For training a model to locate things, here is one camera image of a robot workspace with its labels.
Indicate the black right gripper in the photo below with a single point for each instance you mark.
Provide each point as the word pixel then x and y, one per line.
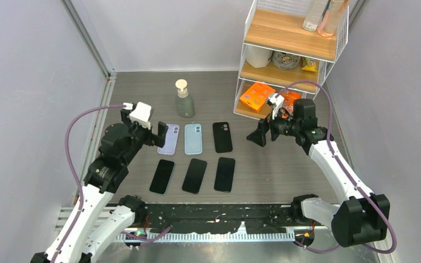
pixel 259 136

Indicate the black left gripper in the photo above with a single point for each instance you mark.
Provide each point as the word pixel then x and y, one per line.
pixel 158 139

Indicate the bare black phone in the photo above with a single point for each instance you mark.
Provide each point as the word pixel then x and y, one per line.
pixel 225 174
pixel 162 176
pixel 194 176

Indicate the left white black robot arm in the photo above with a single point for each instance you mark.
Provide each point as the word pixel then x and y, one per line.
pixel 79 240

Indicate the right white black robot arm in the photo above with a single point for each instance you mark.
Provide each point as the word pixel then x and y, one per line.
pixel 361 216

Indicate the orange yellow sponge box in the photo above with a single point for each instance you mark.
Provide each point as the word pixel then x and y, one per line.
pixel 256 95

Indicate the green soap pump bottle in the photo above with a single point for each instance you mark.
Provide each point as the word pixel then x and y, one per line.
pixel 184 101

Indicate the orange razor box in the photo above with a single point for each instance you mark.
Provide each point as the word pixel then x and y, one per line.
pixel 289 97

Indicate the white cup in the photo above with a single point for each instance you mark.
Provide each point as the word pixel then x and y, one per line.
pixel 258 57

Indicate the printed ceramic mug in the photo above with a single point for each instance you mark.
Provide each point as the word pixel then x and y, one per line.
pixel 285 61

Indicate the yellow snack packet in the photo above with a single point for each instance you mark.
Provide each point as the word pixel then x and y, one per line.
pixel 309 65

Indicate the clear glass bottle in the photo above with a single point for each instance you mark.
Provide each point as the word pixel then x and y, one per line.
pixel 314 15

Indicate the pink tinted glass bottle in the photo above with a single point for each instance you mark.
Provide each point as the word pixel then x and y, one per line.
pixel 332 17

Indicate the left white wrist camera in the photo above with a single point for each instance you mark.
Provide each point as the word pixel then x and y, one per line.
pixel 140 113

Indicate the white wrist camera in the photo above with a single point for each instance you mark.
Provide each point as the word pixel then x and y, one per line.
pixel 275 101
pixel 140 113

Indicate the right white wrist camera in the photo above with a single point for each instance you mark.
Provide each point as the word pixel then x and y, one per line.
pixel 275 101

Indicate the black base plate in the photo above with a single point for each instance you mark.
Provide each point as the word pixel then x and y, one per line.
pixel 219 218

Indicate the aluminium frame rail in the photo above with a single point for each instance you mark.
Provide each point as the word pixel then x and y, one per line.
pixel 85 27

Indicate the white wire wooden shelf rack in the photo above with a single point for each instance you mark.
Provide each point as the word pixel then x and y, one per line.
pixel 277 26

